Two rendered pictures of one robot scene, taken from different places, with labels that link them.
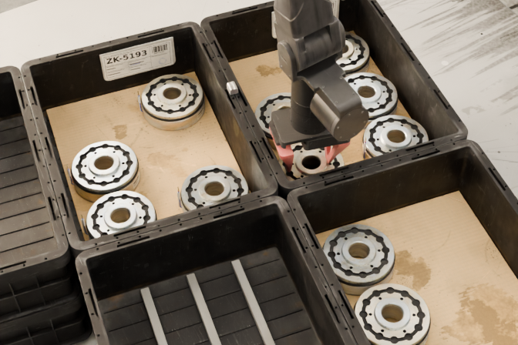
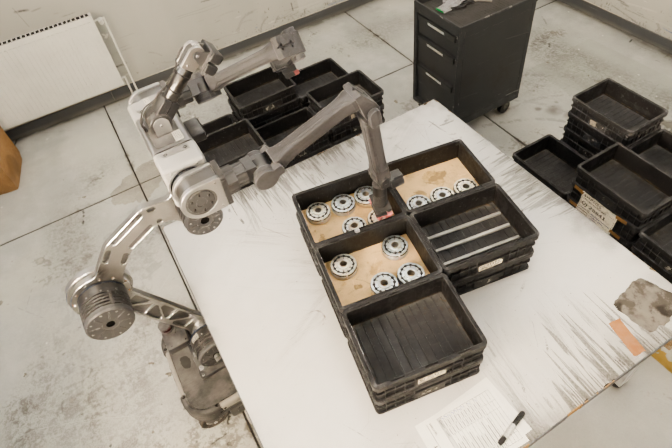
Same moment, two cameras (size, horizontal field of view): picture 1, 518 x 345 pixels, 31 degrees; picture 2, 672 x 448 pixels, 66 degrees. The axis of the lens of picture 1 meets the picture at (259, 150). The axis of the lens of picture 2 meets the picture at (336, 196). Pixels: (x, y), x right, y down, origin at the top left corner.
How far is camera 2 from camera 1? 1.71 m
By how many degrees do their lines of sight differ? 54
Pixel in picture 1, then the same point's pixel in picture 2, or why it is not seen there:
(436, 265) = (416, 188)
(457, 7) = (260, 194)
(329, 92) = (395, 175)
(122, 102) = (340, 288)
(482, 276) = (418, 178)
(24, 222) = (410, 314)
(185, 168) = (377, 261)
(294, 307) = (438, 224)
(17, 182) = (388, 321)
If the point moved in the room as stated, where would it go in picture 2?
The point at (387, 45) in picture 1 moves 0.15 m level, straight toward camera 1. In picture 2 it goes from (324, 191) to (359, 193)
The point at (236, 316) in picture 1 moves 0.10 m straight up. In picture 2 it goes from (444, 240) to (445, 224)
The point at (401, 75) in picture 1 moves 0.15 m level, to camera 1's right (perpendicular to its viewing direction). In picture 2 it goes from (337, 190) to (336, 165)
